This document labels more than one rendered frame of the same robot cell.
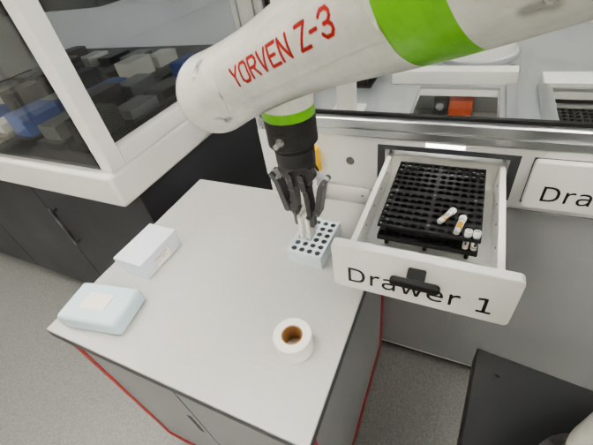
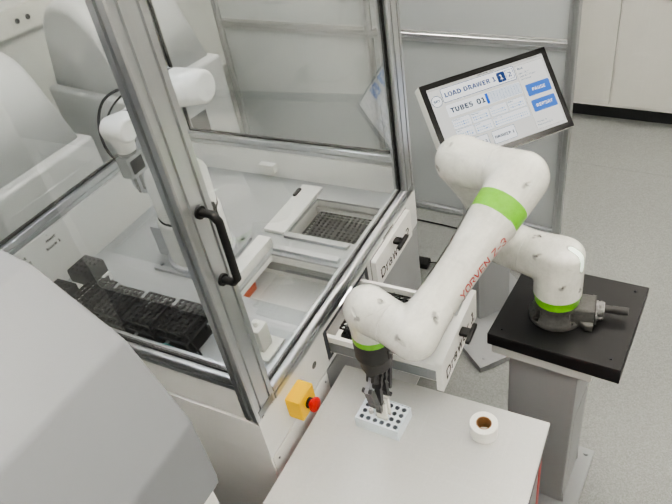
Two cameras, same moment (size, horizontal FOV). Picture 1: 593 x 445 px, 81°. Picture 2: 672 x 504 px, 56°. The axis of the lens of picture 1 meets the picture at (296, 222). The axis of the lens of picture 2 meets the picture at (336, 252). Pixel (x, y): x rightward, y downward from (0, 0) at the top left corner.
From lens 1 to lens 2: 1.39 m
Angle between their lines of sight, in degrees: 65
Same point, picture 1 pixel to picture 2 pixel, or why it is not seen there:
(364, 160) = (319, 354)
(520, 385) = (506, 323)
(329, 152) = (303, 375)
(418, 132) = (334, 302)
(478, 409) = (522, 339)
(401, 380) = not seen: hidden behind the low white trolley
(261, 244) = (373, 466)
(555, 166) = (379, 257)
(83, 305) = not seen: outside the picture
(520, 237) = not seen: hidden behind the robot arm
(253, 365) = (501, 458)
